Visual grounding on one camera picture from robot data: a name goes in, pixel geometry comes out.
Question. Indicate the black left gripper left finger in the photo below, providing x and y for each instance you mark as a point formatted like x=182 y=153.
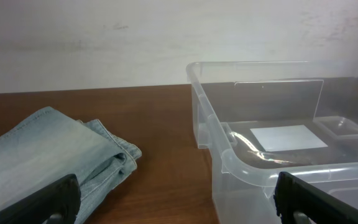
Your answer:
x=58 y=202

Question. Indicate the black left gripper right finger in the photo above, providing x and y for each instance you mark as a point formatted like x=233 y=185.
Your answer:
x=297 y=201

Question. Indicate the light blue jeans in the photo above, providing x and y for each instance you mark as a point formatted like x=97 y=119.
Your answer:
x=49 y=145

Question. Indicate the white label in bin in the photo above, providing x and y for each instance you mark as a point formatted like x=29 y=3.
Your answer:
x=287 y=138

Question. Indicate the clear plastic storage bin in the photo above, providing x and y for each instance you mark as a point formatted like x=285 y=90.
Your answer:
x=231 y=98

